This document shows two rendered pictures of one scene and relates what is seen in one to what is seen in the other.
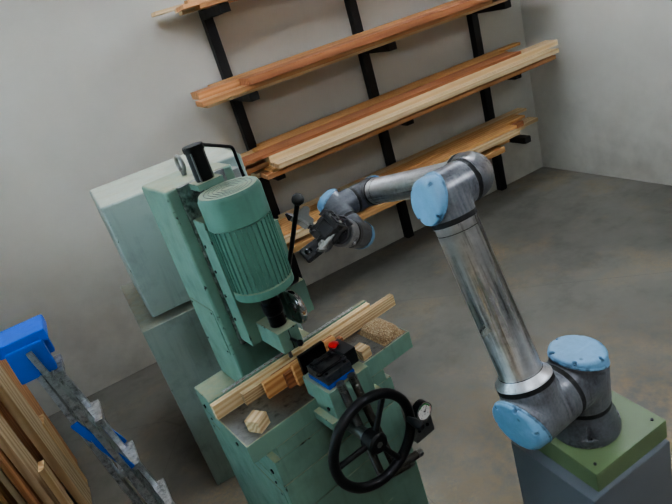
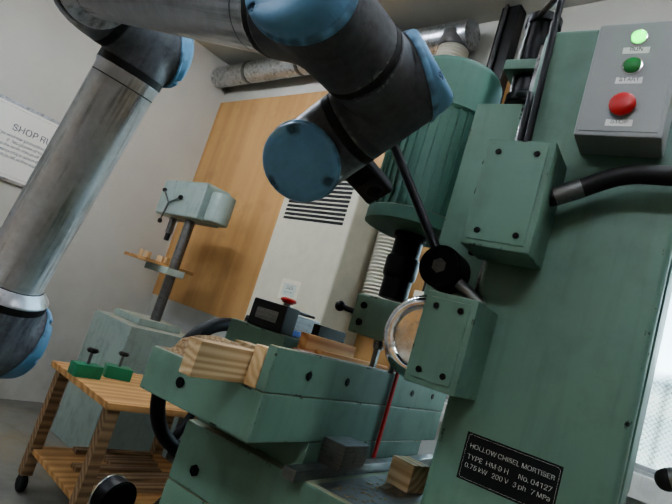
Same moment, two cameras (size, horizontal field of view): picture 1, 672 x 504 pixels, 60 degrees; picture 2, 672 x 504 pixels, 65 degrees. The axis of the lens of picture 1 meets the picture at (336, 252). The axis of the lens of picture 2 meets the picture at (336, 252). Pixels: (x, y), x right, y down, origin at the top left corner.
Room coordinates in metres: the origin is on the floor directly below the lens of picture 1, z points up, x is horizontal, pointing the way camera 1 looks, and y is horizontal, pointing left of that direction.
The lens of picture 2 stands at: (2.30, -0.28, 0.99)
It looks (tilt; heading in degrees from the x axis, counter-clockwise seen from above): 8 degrees up; 155
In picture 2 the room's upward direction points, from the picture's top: 17 degrees clockwise
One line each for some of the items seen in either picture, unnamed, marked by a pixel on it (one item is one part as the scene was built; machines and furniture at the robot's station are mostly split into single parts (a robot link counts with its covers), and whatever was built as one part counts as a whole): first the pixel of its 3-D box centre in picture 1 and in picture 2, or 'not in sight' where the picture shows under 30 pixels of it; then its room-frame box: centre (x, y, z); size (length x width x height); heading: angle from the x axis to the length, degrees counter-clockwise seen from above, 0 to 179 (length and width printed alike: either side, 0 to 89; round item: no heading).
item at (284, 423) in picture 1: (326, 385); (300, 393); (1.43, 0.14, 0.87); 0.61 x 0.30 x 0.06; 120
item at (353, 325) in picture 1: (323, 345); (332, 379); (1.56, 0.12, 0.92); 0.60 x 0.02 x 0.04; 120
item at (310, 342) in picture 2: (316, 360); (324, 361); (1.46, 0.15, 0.94); 0.16 x 0.02 x 0.08; 120
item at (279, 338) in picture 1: (280, 333); (393, 328); (1.52, 0.23, 1.03); 0.14 x 0.07 x 0.09; 30
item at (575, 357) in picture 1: (577, 373); not in sight; (1.23, -0.52, 0.81); 0.17 x 0.15 x 0.18; 117
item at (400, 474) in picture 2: not in sight; (407, 474); (1.63, 0.26, 0.82); 0.04 x 0.04 x 0.04; 16
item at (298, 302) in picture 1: (294, 306); (423, 338); (1.68, 0.18, 1.02); 0.12 x 0.03 x 0.12; 30
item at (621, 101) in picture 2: not in sight; (622, 104); (1.87, 0.23, 1.36); 0.03 x 0.01 x 0.03; 30
